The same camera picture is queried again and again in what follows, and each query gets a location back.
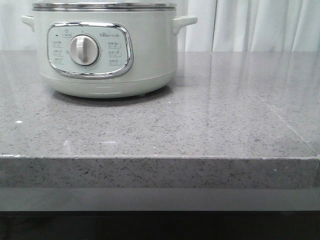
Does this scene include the glass pot lid steel rim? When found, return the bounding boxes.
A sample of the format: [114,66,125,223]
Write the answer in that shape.
[32,0,177,12]

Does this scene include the pale green electric cooking pot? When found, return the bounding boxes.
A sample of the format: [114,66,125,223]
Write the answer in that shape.
[21,9,198,99]

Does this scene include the white pleated curtain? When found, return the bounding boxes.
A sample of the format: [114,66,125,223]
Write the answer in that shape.
[0,0,320,52]

